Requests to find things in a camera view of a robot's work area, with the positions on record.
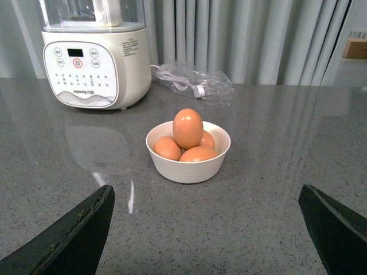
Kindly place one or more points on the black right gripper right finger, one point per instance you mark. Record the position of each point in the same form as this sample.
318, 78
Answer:
337, 232

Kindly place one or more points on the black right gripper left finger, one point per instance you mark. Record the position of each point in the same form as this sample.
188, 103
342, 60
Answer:
72, 245

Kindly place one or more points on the brown top egg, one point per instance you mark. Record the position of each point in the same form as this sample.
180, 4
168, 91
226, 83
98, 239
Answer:
188, 128

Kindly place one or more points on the brown egg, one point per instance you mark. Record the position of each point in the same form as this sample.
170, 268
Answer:
188, 128
207, 140
167, 147
198, 154

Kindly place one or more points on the brown left egg in bowl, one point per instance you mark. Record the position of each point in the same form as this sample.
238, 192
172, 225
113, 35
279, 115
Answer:
167, 147

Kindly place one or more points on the brown front egg in bowl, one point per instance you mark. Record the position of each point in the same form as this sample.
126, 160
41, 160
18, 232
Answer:
198, 154

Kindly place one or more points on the brown back egg in bowl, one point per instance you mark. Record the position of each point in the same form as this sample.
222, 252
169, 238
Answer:
207, 140

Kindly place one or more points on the brown cardboard box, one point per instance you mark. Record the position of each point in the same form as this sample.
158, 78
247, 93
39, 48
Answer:
355, 48

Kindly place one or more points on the white round bowl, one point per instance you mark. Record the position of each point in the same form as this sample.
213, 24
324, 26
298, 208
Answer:
189, 172

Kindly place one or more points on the white soy milk maker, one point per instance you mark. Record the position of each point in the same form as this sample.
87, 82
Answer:
96, 53

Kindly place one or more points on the clear plastic bag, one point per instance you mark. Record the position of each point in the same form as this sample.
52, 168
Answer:
182, 79

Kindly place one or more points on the grey curtain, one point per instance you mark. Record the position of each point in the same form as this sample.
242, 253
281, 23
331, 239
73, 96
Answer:
255, 42

